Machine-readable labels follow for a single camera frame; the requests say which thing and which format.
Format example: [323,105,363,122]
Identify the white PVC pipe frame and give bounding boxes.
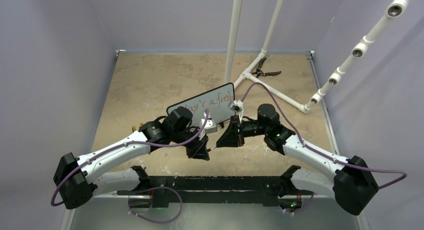
[223,0,312,114]

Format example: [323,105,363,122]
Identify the black-framed small whiteboard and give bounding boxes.
[166,82,235,126]

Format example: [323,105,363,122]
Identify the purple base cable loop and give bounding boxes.
[127,186,183,224]

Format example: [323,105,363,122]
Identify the yellow-handled pliers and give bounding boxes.
[131,122,144,132]

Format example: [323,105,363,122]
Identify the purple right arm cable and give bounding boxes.
[240,81,408,190]

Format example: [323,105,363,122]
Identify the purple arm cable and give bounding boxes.
[50,108,210,207]
[240,81,408,190]

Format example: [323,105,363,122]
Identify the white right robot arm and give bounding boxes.
[216,101,379,216]

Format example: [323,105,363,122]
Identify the black-handled pliers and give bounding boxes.
[250,57,282,79]

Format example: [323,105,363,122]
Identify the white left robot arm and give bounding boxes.
[50,107,207,210]

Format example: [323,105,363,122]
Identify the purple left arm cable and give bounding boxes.
[50,108,210,207]

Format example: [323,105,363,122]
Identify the aluminium frame rail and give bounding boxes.
[60,192,157,230]

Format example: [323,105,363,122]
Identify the white pipe with camera sockets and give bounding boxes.
[305,0,411,109]

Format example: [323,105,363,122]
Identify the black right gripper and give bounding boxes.
[216,115,268,148]

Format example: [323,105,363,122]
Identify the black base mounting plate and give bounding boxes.
[117,166,311,211]

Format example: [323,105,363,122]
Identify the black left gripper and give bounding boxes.
[172,126,211,159]

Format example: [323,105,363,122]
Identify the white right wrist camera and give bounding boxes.
[228,100,244,123]

